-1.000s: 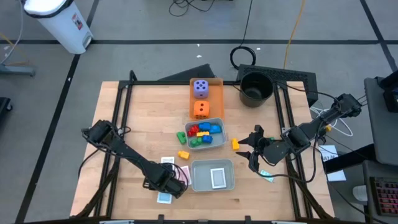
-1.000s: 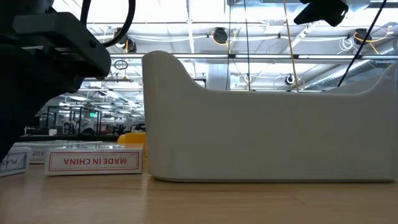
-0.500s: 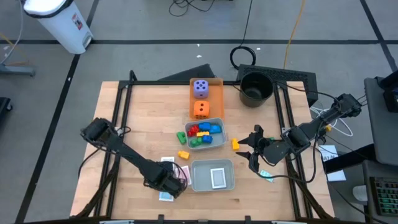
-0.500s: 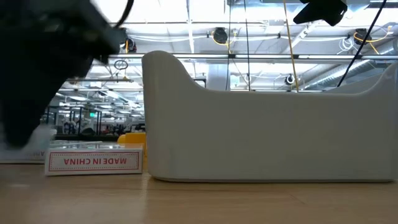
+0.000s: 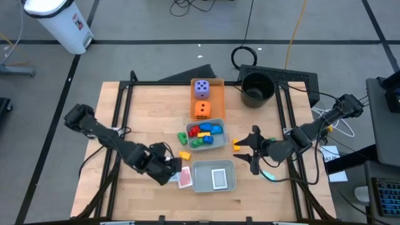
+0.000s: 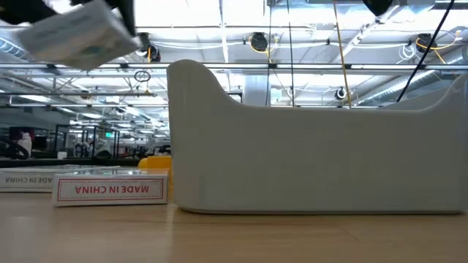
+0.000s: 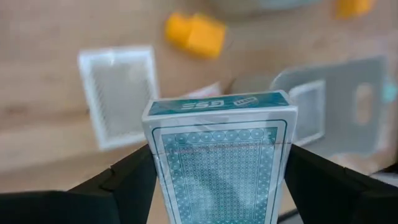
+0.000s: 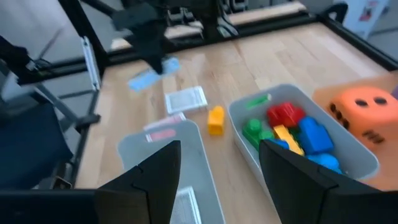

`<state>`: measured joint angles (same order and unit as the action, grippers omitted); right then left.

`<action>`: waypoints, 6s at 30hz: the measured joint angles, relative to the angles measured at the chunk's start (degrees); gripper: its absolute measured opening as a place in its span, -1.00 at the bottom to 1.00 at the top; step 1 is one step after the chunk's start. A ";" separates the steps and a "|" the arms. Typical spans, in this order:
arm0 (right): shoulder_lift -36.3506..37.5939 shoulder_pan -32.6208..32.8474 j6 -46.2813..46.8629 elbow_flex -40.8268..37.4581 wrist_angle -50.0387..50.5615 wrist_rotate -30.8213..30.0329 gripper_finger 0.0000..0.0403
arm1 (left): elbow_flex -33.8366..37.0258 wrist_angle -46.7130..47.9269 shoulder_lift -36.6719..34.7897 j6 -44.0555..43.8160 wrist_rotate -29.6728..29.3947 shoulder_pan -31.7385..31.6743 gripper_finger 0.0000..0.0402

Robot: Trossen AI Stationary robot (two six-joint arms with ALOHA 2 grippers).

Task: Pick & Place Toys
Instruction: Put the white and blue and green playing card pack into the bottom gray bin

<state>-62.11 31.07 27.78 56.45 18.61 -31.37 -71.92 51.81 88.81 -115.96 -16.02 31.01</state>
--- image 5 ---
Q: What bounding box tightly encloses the white cable bundle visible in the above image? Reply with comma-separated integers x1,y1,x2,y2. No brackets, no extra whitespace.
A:
311,106,356,139

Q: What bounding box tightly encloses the black coiled cable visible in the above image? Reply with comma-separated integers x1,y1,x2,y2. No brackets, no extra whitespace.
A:
230,0,259,71

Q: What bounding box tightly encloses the grey stand base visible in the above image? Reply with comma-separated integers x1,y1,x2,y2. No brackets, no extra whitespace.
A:
0,64,37,78

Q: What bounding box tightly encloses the white trash can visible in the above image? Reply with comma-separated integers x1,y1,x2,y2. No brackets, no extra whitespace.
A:
23,0,95,56

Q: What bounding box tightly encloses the orange foam die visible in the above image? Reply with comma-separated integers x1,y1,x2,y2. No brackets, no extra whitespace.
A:
194,100,212,121

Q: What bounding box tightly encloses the backlit keyboard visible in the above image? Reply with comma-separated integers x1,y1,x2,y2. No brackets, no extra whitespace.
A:
371,176,400,219

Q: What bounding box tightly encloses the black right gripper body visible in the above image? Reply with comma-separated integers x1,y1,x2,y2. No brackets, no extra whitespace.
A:
249,124,273,176

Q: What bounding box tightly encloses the black monitor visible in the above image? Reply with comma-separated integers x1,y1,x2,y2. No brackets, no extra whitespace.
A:
376,70,400,114

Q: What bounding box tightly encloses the yellow cable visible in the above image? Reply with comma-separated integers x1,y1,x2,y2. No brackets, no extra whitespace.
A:
284,0,309,70

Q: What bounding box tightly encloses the black metal table frame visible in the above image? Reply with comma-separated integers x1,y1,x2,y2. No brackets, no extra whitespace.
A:
74,70,338,225

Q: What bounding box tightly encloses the white paper sheet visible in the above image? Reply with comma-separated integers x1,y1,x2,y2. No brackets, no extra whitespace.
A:
320,145,341,163
327,170,349,183

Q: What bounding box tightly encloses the orange translucent plastic bin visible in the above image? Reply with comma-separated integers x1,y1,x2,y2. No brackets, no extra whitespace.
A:
190,77,226,122

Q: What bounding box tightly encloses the purple foam die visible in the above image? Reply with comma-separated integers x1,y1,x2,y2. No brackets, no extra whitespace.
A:
194,79,211,100

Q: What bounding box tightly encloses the black cable tangle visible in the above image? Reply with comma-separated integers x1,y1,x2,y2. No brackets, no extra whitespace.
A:
169,0,217,18

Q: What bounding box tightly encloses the black perforated case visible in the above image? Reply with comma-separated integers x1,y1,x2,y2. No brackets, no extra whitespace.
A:
237,64,321,108

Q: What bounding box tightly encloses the black bucket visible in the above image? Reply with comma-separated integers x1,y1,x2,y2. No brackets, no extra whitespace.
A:
240,71,276,109

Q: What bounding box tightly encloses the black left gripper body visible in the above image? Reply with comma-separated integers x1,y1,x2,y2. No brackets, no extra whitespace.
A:
132,142,176,186

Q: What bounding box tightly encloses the pink playing card box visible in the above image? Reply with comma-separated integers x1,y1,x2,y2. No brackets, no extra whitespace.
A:
177,166,193,189

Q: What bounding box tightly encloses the grey computer mouse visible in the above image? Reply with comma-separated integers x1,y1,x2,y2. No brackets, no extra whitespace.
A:
354,185,370,203

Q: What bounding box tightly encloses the mint green lego brick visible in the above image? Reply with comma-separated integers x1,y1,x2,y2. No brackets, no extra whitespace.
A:
259,170,276,183

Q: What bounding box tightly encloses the red toy block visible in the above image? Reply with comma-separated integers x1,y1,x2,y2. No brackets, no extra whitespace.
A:
188,124,201,138

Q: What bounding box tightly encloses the grey plastic bin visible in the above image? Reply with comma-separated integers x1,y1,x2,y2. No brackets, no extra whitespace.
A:
186,117,229,153
191,159,237,193

